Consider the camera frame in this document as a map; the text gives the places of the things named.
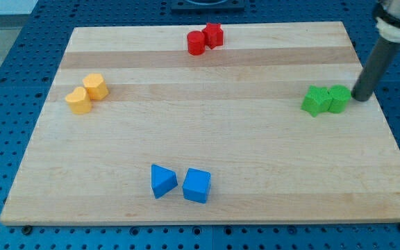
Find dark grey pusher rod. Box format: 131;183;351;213
351;36;400;101

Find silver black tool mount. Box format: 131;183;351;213
373;0;400;43

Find red cylinder block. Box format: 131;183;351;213
187;31;205;56

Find green cylinder block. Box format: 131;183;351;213
328;85;351;113

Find green star block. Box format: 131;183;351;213
301;85;333;117

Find red star block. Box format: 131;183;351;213
202;23;224;49

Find wooden board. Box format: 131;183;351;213
0;22;400;226

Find blue cube block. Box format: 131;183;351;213
183;168;211;203

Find blue triangle block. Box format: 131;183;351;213
151;164;178;199

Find yellow hexagon block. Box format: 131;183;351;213
83;74;109;101

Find yellow heart block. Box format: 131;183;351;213
65;87;92;115

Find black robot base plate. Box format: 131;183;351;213
170;0;245;12

